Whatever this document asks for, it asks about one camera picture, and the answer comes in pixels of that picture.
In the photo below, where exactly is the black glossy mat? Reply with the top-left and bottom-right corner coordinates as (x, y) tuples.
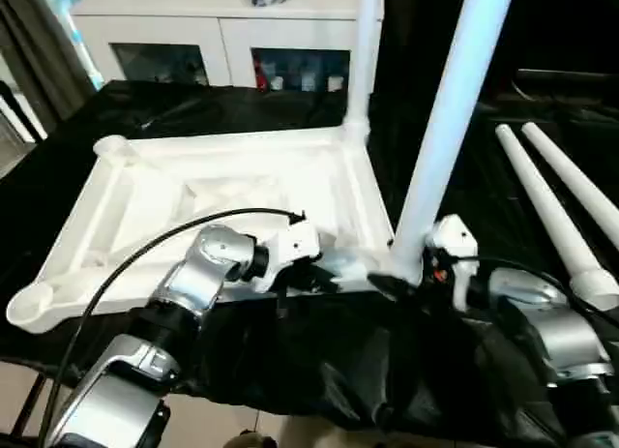
(0, 77), (619, 444)

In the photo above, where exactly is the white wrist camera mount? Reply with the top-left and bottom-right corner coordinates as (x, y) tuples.
(425, 214), (480, 309)
(258, 220), (324, 294)

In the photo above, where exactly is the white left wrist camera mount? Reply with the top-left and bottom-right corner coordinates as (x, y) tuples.
(258, 220), (324, 294)

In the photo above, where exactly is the white plastic table top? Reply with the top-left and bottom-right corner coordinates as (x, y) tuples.
(5, 123), (396, 334)

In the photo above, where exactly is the light blue plastic wrap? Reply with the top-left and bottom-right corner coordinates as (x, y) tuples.
(62, 12), (105, 91)

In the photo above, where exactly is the white plastic table leg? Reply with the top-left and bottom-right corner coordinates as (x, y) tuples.
(390, 0), (518, 280)
(345, 0), (384, 144)
(495, 123), (619, 310)
(520, 121), (619, 254)

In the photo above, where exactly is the dark robot torso part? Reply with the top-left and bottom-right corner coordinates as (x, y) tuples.
(226, 431), (280, 448)

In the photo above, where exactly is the long black bar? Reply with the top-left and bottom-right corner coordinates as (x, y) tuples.
(516, 69), (619, 89)

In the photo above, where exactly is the grey curtain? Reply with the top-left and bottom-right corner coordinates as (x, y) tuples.
(0, 0), (96, 139)

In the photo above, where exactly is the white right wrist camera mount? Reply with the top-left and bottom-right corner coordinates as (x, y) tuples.
(425, 214), (480, 309)

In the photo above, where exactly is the white cabinet with glass doors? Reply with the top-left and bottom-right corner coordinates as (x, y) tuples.
(70, 0), (383, 89)

